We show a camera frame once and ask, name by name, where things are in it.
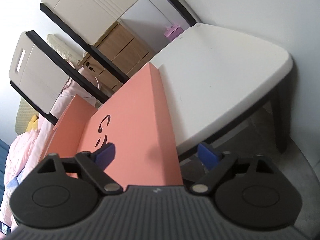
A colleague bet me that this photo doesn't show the orange box lid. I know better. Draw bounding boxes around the orange box lid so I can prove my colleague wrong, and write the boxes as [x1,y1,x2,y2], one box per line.
[78,63,183,188]

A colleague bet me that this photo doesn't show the orange open storage box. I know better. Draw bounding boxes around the orange open storage box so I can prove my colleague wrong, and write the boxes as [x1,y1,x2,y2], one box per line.
[43,95,97,158]

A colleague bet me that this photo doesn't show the pink bed with quilt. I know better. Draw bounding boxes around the pink bed with quilt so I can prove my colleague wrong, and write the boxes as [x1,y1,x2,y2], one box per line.
[1,79,96,231]

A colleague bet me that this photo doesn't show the yellow plush on bed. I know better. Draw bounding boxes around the yellow plush on bed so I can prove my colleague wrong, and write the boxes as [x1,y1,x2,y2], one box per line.
[25,115,39,132]

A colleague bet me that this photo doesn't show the right beige chair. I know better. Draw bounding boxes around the right beige chair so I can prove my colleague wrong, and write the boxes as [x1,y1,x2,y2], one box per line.
[40,0,293,160]

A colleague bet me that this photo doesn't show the beige chair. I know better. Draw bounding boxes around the beige chair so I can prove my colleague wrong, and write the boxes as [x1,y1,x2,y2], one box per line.
[9,30,109,125]
[40,0,293,160]

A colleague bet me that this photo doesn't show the left beige chair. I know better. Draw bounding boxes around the left beige chair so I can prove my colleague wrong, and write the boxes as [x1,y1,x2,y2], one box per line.
[9,30,109,125]

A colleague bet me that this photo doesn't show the wooden drawer cabinet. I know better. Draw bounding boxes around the wooden drawer cabinet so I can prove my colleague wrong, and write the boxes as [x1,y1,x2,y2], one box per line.
[79,23,155,92]

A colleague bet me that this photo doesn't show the small purple box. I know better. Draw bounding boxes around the small purple box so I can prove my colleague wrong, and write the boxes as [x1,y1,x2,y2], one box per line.
[164,24,184,42]

